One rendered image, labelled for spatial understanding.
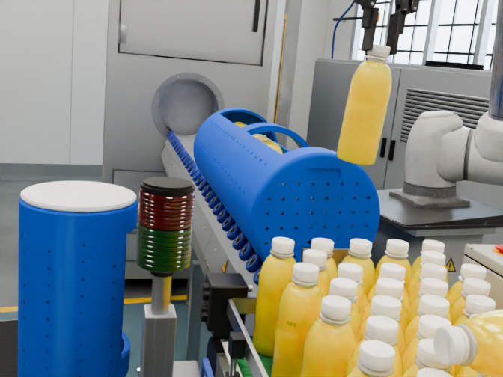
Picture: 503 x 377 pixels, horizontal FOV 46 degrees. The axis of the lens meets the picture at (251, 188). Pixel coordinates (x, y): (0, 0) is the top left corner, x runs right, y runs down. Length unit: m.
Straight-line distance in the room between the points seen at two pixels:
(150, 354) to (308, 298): 0.27
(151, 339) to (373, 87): 0.56
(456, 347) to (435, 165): 1.20
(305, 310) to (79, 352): 0.76
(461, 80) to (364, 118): 2.15
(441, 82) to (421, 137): 1.49
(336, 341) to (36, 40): 5.62
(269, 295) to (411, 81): 2.58
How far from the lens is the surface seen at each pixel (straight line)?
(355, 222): 1.26
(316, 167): 1.19
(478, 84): 3.07
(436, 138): 1.78
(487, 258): 1.14
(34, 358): 1.58
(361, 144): 1.04
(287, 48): 2.61
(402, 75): 3.54
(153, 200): 0.66
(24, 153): 6.31
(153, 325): 0.72
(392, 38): 1.07
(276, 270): 1.01
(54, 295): 1.47
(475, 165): 1.78
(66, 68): 6.23
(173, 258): 0.68
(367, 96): 1.03
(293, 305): 0.90
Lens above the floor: 1.41
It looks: 13 degrees down
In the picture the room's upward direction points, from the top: 5 degrees clockwise
